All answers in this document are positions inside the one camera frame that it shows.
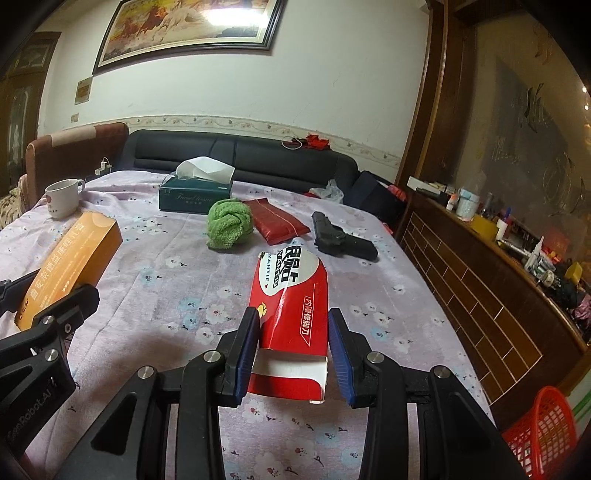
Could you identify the small white container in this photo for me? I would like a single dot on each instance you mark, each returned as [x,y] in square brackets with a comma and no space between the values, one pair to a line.
[502,228]

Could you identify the dark wooden door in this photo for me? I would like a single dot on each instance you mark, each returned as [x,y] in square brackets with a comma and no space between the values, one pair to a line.
[23,115]

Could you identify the small yellow item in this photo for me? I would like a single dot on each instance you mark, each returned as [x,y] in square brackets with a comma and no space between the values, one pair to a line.
[574,271]

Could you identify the green towel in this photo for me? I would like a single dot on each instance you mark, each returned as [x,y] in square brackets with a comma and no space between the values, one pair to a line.
[228,226]

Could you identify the brown armchair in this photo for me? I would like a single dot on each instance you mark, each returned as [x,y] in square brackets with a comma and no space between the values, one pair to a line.
[69,147]

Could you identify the yellow box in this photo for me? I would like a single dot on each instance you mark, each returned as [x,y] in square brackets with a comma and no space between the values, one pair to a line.
[485,227]

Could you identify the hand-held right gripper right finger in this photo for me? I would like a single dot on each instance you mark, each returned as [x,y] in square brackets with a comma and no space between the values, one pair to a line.
[341,364]

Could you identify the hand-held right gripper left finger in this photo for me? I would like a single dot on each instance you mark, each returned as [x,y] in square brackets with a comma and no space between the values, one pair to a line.
[244,360]

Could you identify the dark red pouch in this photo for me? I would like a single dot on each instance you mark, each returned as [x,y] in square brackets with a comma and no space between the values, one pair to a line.
[277,221]

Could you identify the red plastic basket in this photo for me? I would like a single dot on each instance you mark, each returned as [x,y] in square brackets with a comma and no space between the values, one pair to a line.
[540,438]

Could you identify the wood framed glass partition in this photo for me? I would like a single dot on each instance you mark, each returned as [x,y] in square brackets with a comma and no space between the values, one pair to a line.
[508,92]

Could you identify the black sofa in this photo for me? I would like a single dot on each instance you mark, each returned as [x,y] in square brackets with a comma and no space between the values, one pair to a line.
[258,161]

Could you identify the red item on sofa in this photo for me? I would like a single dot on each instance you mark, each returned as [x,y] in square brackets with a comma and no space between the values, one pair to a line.
[317,142]

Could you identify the red and white paper box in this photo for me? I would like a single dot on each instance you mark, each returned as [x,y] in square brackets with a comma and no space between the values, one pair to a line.
[291,314]

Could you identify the clear plastic bag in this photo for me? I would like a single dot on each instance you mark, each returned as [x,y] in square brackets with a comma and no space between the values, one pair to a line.
[328,191]

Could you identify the framed wall picture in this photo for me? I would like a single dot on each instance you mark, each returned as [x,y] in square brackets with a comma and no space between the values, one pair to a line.
[184,32]

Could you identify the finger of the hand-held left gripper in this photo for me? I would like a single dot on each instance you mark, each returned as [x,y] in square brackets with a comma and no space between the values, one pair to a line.
[69,309]
[14,293]

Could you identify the teal and white tub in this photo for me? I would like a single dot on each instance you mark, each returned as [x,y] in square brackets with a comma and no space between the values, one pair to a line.
[468,205]

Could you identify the white cup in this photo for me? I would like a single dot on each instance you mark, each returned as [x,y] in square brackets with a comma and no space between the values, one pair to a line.
[62,198]

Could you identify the dark navy bag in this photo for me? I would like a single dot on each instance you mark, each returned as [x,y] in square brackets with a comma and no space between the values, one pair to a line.
[374,198]

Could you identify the small white dispenser bottle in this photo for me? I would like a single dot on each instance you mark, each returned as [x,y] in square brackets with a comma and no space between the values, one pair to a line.
[538,254]

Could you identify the green tissue box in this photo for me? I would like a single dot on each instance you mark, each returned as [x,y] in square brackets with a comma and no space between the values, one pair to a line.
[194,196]

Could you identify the orange cardboard box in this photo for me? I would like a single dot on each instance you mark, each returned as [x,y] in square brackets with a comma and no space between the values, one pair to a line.
[78,249]

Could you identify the white charger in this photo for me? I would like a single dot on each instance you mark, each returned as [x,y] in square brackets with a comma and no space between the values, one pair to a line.
[104,167]

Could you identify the small wall plaque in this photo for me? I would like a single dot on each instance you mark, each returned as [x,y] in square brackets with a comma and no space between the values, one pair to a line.
[83,91]

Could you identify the wooden cabinet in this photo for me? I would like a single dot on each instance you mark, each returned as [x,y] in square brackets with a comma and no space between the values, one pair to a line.
[485,314]

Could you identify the flat white box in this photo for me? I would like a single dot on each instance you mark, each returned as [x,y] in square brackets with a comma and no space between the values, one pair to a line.
[427,184]

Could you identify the black toy gun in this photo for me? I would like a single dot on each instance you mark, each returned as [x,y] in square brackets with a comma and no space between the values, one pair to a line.
[341,242]

